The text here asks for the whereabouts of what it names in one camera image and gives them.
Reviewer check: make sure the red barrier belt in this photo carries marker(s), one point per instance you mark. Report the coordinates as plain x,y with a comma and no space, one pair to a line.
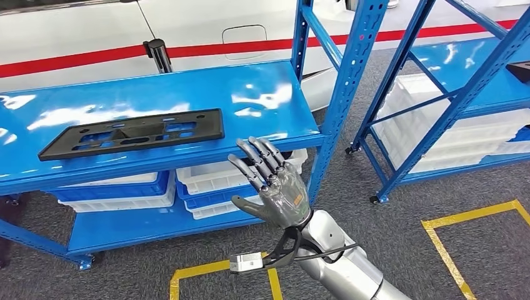
82,59

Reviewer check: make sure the black stanchion post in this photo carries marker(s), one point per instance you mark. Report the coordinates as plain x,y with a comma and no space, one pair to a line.
159,56

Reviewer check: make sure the black plastic car part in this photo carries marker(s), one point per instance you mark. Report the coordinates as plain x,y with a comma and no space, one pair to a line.
521,71
207,124

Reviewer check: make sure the white plastic crate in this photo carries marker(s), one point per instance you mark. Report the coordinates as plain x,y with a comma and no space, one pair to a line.
455,161
215,210
124,179
488,132
414,95
207,180
124,203

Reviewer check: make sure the white car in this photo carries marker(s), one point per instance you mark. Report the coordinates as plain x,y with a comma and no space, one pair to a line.
82,29

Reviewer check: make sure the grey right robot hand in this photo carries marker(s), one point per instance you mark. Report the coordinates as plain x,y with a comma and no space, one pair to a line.
285,198

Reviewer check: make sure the yellow floor tape square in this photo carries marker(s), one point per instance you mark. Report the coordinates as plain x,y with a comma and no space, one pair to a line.
468,213
198,271

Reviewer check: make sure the blue plastic crate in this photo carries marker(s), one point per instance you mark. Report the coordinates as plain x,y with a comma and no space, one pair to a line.
524,134
103,192
207,200

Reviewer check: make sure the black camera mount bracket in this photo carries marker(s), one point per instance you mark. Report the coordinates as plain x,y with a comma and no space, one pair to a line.
285,250

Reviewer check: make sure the blue metal shelf rack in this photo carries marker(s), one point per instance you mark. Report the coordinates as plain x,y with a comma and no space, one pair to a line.
248,95
476,62

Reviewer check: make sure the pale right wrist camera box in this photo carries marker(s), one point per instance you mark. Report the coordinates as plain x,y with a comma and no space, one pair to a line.
246,263

